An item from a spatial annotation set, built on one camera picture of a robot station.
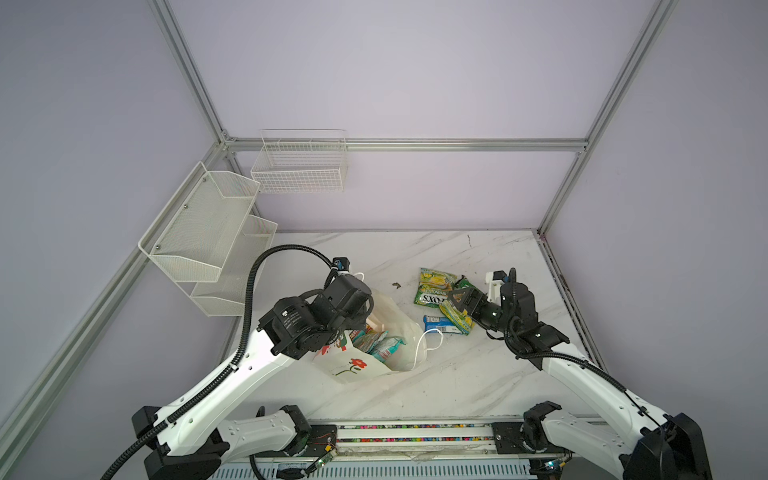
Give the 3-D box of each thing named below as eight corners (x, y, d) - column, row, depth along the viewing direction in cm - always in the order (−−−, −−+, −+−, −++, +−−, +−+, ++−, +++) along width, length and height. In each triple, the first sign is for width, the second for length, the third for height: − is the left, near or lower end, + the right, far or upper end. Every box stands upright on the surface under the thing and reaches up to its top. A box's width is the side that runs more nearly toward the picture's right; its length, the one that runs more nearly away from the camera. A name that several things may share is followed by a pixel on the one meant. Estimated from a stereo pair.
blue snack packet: (423, 333, 95) (424, 330, 93) (422, 318, 98) (423, 315, 96) (460, 333, 95) (461, 330, 93) (458, 318, 98) (459, 315, 96)
